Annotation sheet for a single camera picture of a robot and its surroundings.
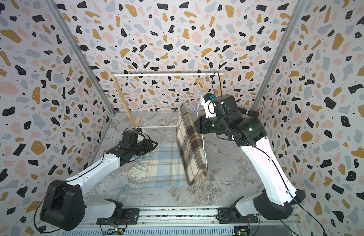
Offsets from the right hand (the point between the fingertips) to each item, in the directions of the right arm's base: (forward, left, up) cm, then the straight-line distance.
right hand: (194, 122), depth 61 cm
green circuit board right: (-32, -24, -43) cm, 59 cm away
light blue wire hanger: (+48, -1, -38) cm, 61 cm away
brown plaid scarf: (-7, +1, -18) cm, 19 cm away
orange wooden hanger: (+53, -5, -17) cm, 56 cm away
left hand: (+6, +22, -26) cm, 34 cm away
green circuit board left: (-34, +38, -41) cm, 66 cm away
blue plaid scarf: (-2, +20, -39) cm, 44 cm away
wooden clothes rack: (+51, +18, -8) cm, 55 cm away
